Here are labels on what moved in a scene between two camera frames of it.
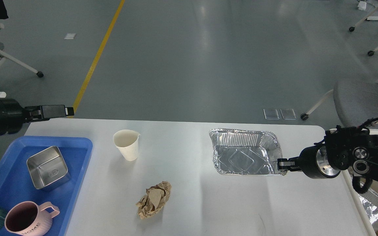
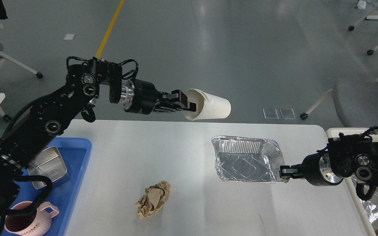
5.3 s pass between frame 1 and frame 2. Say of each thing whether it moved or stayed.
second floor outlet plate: stayed
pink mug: stayed
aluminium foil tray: moved
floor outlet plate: stayed
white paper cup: moved
